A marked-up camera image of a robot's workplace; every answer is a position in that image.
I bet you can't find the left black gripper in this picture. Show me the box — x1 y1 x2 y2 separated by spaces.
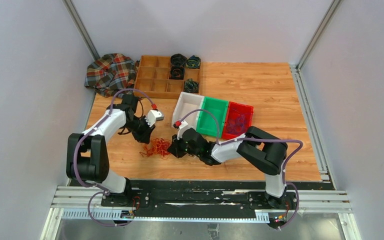
123 115 156 144

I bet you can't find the orange cable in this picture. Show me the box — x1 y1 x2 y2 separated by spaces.
139 138 172 159

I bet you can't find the blue purple cable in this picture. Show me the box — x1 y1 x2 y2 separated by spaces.
225 109 251 133

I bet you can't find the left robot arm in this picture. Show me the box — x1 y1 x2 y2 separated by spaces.
66 94 164 207

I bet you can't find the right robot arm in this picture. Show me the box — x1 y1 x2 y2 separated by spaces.
167 126 289 209

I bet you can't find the green plastic bin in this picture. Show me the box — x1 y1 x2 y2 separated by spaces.
195 96 229 139

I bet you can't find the wooden compartment tray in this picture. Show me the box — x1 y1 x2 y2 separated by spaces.
134 55 202 99

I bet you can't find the plaid cloth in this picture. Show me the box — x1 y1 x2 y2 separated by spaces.
84 53 140 98

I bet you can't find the rolled dark sock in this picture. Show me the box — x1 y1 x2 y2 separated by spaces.
169 65 185 80
170 53 187 67
183 78 200 94

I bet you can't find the red plastic bin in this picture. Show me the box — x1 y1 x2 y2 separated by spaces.
221 101 254 140

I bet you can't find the rolled teal sock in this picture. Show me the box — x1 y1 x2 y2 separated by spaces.
185 55 201 69

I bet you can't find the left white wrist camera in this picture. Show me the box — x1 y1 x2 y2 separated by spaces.
145 109 165 127

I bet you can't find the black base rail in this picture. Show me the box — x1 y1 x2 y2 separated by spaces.
101 180 299 220

